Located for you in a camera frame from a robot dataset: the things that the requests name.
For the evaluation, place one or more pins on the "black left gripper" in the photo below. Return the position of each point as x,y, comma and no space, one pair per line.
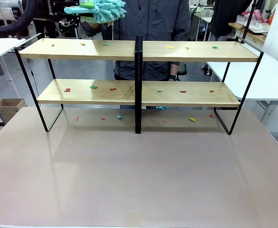
62,9

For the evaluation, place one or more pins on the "teal microfiber duster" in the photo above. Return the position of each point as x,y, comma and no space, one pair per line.
162,107

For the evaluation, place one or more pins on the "person's left forearm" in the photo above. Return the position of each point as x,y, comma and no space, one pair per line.
174,69

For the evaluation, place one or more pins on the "person's right forearm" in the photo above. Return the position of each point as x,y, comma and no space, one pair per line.
91,29

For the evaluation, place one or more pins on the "person's left hand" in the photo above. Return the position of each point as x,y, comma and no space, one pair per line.
174,80

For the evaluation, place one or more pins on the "background person dark trousers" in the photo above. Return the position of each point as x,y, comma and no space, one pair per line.
45,28

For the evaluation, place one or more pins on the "person in dark grey jacket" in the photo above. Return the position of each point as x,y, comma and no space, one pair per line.
153,21

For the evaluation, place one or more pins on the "black wrist watch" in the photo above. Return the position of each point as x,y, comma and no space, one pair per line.
173,77

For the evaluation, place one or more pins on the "white background table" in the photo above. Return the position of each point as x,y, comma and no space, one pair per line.
204,19

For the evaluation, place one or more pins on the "cardboard box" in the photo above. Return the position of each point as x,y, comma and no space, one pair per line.
10,108

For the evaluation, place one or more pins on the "background person black clothes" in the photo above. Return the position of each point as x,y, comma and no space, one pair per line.
226,16

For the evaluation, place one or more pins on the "wooden workbench with clutter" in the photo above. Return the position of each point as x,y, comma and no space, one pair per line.
252,31

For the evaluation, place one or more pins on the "pink sign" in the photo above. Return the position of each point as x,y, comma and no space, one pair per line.
258,15

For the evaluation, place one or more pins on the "large white table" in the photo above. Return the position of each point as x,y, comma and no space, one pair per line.
260,78

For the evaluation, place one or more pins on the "wooden shelf unit black frame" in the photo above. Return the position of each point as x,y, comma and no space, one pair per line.
81,51
195,52

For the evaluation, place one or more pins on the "black camera stand pole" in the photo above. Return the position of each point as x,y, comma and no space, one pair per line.
248,19

